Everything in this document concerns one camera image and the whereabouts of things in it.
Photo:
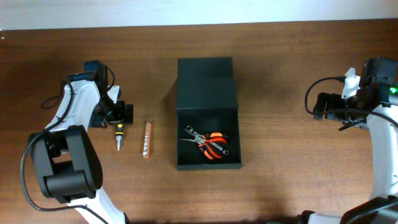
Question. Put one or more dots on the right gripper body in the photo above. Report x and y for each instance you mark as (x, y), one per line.
(334, 102)

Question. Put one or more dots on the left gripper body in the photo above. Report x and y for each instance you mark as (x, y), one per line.
(112, 112)

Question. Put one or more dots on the yellow black screwdriver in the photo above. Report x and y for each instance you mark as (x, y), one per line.
(119, 134)

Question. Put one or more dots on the orange socket bit rail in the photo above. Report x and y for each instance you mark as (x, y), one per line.
(147, 138)

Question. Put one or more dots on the silver ratchet wrench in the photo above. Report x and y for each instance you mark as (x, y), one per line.
(189, 128)

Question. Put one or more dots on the black box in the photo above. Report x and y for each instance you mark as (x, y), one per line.
(207, 115)

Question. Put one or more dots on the orange black needle-nose pliers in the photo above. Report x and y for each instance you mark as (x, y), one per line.
(191, 140)

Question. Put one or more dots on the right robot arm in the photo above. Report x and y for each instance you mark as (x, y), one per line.
(368, 101)

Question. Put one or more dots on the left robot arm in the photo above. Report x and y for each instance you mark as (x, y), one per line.
(66, 164)

